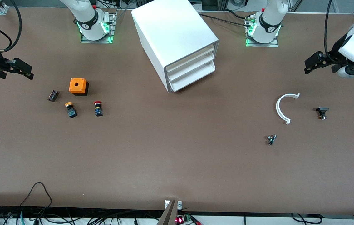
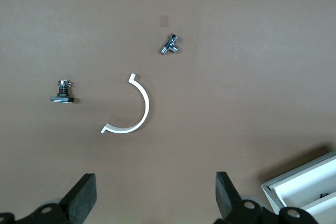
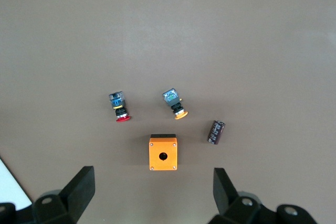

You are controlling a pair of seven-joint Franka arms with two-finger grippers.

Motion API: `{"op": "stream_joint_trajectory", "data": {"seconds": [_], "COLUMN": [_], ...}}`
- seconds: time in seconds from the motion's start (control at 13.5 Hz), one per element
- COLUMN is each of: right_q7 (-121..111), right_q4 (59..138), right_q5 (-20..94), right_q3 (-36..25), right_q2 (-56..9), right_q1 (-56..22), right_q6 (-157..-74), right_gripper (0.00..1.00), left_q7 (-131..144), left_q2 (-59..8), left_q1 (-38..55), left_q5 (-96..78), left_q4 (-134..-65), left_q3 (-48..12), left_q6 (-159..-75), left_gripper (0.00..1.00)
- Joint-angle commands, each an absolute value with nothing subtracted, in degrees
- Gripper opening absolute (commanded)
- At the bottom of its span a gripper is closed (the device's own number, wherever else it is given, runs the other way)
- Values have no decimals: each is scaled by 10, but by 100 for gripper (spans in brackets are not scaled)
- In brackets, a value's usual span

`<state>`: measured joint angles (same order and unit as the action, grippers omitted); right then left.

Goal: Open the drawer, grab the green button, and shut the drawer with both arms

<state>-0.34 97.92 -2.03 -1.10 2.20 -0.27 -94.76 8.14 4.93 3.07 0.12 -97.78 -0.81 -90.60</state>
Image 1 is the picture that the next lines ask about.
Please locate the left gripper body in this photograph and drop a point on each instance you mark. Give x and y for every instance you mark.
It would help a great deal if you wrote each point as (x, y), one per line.
(334, 57)

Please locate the white plastic drawer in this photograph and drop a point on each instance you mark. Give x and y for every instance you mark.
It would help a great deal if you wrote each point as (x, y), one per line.
(191, 57)
(192, 64)
(195, 76)

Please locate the black push button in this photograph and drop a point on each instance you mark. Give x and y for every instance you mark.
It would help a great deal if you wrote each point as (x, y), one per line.
(322, 110)

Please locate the orange button box with hole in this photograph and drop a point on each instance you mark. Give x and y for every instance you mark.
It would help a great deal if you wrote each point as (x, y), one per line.
(77, 85)

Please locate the yellow push button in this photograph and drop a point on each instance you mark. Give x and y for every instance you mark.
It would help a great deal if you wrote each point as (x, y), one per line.
(71, 111)

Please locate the red push button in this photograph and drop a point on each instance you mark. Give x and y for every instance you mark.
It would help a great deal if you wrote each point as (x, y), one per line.
(98, 109)

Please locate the white drawer cabinet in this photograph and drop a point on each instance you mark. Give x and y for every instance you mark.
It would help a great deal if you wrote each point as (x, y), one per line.
(167, 28)

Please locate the black terminal block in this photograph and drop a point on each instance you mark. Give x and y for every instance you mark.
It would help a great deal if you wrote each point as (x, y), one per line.
(53, 96)

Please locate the white curved plastic piece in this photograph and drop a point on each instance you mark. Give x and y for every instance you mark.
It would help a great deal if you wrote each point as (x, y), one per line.
(279, 111)

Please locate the small metal part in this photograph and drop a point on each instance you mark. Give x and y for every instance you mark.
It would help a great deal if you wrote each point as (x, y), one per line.
(271, 139)

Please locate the circuit board with red light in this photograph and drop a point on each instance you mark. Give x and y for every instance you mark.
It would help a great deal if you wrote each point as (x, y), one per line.
(184, 219)

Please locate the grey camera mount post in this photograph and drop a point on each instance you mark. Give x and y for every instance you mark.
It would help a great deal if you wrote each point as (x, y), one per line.
(169, 215)

